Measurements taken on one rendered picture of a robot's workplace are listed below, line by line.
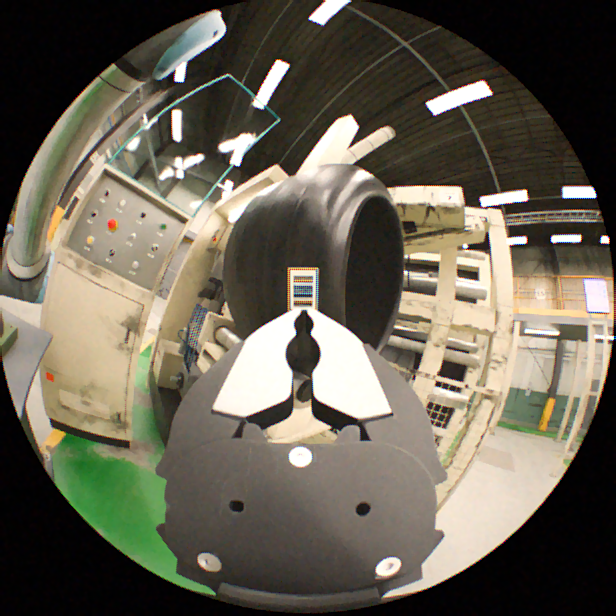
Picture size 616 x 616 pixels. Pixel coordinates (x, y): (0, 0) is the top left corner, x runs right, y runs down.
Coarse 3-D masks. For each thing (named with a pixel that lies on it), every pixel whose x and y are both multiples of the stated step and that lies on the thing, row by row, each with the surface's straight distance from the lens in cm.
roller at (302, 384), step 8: (224, 328) 56; (216, 336) 56; (224, 336) 52; (232, 336) 50; (224, 344) 51; (232, 344) 47; (296, 376) 32; (304, 376) 33; (296, 384) 31; (304, 384) 31; (296, 392) 32; (304, 392) 31; (304, 400) 33
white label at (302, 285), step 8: (288, 272) 25; (296, 272) 25; (304, 272) 25; (312, 272) 25; (288, 280) 25; (296, 280) 25; (304, 280) 25; (312, 280) 25; (288, 288) 26; (296, 288) 25; (304, 288) 25; (312, 288) 25; (288, 296) 26; (296, 296) 26; (304, 296) 26; (312, 296) 26; (288, 304) 26; (296, 304) 26; (304, 304) 26; (312, 304) 26
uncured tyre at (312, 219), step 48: (288, 192) 33; (336, 192) 31; (384, 192) 50; (240, 240) 37; (288, 240) 26; (336, 240) 28; (384, 240) 73; (240, 288) 35; (336, 288) 28; (384, 288) 76; (384, 336) 60
